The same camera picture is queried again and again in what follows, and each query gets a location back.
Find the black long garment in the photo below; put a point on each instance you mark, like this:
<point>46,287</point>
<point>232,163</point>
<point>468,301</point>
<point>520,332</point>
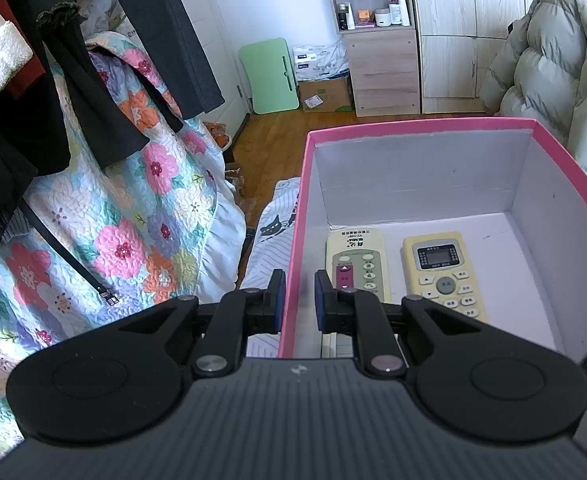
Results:
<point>88,100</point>

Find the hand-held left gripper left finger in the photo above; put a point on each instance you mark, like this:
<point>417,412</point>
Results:
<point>279,301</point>

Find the white jar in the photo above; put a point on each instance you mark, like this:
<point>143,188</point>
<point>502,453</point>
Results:
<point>383,18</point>

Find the light wood wardrobe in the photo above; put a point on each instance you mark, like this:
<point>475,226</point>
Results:
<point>448,10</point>

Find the pink cardboard box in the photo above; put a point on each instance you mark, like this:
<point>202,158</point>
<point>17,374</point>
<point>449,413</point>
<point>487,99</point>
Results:
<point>423,175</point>

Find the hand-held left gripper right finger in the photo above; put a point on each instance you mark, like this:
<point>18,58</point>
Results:
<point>320,302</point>

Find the wooden shelf unit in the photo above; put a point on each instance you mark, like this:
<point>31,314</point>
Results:
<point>383,75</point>

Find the white door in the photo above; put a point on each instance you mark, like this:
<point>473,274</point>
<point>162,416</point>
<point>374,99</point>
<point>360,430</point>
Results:
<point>223,35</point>

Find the grey puffer jacket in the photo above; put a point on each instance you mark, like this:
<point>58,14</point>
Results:
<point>548,75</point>

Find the black jacket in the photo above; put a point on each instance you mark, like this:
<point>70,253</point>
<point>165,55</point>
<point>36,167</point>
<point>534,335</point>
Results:
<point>3,160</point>

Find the floral quilt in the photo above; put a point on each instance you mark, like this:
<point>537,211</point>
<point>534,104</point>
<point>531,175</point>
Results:
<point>138,200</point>

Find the guitar print white blanket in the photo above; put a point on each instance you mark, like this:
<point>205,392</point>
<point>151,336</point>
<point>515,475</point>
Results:
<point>268,255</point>

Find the beige remote control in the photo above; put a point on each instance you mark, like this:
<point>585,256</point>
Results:
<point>358,255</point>

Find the yellowish remote control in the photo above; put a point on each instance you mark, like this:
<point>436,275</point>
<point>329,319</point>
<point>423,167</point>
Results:
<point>443,260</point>

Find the dark grey garment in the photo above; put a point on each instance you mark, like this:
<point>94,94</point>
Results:
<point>173,35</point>

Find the green folding table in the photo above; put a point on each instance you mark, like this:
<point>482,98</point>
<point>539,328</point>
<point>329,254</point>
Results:
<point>268,75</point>

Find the small cardboard box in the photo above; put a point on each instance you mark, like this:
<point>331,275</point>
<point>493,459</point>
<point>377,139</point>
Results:
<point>328,95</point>

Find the black belt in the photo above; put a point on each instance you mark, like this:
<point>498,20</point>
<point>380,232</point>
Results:
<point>63,255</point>

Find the white tissue pack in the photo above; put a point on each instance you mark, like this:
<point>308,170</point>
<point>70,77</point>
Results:
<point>321,60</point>

